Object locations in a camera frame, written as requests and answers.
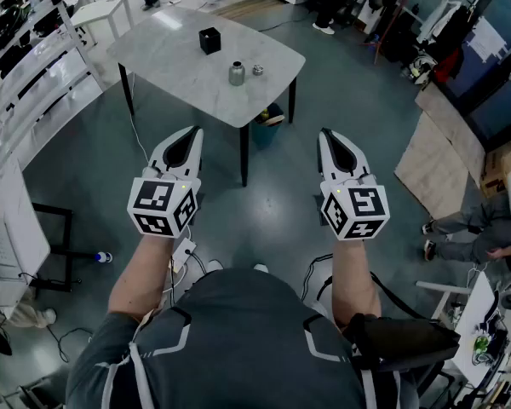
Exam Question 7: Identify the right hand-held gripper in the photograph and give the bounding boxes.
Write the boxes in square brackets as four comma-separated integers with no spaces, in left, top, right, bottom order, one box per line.
[313,127,391,242]

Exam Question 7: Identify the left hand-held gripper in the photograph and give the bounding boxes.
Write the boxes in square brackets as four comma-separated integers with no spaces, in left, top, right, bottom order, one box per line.
[126,124,206,239]

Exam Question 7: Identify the steel thermos bottle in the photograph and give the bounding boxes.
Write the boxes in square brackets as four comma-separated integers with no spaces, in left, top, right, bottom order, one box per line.
[228,60,245,87]

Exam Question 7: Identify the person's left forearm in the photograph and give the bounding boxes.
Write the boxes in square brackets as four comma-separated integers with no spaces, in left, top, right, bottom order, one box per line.
[106,228,185,322]

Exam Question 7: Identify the person's right forearm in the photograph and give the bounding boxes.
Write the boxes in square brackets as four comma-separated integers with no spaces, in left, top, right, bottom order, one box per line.
[330,237,383,328]

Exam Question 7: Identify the teal trash bin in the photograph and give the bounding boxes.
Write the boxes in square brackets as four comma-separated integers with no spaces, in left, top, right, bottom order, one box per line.
[250,102,286,151]

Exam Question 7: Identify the large white power strip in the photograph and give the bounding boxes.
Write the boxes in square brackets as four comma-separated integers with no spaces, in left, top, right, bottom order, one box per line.
[171,237,198,273]

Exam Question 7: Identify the pale board sheets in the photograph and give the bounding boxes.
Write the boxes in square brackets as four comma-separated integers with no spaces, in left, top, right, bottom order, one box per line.
[393,85,489,221]

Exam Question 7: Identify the black square pen holder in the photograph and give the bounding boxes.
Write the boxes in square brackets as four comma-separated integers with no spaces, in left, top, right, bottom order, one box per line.
[198,26,221,56]

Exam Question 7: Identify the white shelf rack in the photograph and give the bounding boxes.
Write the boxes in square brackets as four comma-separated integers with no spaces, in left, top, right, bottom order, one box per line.
[0,0,108,187]

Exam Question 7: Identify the brown cardboard box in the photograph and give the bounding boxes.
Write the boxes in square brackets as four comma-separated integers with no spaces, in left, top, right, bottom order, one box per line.
[479,141,511,199]

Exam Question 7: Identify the coat rack with clothes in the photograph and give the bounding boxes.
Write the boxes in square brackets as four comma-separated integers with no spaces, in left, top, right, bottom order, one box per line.
[364,0,476,87]

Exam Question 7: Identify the small white table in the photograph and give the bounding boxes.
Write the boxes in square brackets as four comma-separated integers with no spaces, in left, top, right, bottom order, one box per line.
[70,0,135,47]

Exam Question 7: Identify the wooden floor platform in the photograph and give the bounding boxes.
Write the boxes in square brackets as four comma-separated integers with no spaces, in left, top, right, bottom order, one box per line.
[212,0,282,21]

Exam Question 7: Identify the white cabinet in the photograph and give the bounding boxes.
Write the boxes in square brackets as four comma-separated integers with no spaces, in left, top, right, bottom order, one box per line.
[0,159,52,311]

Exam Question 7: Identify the person's torso in grey shirt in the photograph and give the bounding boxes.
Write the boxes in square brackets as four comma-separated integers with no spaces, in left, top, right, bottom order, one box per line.
[65,268,421,409]

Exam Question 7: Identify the cluttered white desk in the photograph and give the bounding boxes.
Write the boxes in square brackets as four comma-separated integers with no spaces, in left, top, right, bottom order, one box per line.
[416,270,511,394]

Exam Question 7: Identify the white floor cable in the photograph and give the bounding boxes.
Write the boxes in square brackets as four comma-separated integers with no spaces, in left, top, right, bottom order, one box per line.
[129,111,151,164]

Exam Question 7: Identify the thin black cable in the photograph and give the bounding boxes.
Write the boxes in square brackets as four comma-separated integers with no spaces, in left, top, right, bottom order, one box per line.
[300,253,336,305]

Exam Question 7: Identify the thick black cable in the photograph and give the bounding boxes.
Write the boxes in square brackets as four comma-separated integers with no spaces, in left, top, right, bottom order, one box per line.
[369,270,432,321]

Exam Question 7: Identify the black metal frame stand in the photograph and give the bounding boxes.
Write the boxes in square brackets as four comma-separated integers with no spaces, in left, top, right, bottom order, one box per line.
[28,202,83,294]

